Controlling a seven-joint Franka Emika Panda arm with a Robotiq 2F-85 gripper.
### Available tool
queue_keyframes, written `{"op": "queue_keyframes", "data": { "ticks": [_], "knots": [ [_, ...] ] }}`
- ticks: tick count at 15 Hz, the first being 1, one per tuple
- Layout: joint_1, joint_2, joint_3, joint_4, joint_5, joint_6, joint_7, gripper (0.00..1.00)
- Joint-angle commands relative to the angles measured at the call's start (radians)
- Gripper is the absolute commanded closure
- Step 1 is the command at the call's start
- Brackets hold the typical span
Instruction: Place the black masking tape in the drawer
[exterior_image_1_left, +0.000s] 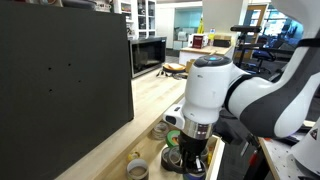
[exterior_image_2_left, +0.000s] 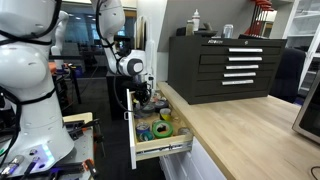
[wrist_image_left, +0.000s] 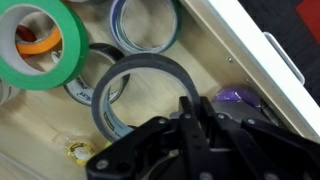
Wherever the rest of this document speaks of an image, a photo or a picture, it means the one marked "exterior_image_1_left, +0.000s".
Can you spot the blue office chair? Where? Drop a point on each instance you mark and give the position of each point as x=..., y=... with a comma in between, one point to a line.
x=263, y=55

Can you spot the blue-grey tape roll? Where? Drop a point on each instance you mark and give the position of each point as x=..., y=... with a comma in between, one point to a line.
x=195, y=176

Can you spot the green tape roll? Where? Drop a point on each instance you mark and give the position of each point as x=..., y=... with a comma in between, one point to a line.
x=173, y=139

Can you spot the red clamp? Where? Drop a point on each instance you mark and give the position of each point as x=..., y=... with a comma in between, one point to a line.
x=253, y=158

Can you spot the small yellow tape roll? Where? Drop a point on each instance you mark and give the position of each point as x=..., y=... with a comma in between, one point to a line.
x=133, y=156

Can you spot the black tape roll white core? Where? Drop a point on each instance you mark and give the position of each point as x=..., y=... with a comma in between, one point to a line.
x=163, y=160

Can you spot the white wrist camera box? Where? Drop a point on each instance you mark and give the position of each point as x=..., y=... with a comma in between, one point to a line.
x=173, y=116

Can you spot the yellow-green tape roll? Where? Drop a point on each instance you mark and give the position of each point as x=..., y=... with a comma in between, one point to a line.
x=210, y=158

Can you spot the white shelf unit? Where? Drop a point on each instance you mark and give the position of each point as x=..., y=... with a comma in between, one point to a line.
x=133, y=16

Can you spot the yellow floor sign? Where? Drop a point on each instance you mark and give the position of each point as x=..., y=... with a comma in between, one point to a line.
x=200, y=26

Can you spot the white perforated robot table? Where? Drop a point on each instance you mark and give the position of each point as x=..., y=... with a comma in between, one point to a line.
x=276, y=160

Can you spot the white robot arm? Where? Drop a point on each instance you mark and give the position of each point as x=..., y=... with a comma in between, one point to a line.
x=206, y=90

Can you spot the red and white box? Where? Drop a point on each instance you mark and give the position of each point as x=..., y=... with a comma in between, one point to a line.
x=200, y=41

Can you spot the black microwave oven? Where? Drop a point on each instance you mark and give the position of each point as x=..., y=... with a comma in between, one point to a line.
x=146, y=55

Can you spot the black panel board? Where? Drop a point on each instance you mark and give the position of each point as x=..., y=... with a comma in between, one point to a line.
x=60, y=90

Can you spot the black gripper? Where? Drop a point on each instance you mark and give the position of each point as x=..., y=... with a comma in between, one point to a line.
x=193, y=145

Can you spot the round wooden stool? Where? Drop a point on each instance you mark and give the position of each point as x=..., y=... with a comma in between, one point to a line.
x=173, y=67

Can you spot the white wooden-top counter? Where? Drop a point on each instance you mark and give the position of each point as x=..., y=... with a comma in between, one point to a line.
x=193, y=55

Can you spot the black box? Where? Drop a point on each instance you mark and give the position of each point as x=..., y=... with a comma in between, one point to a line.
x=222, y=42

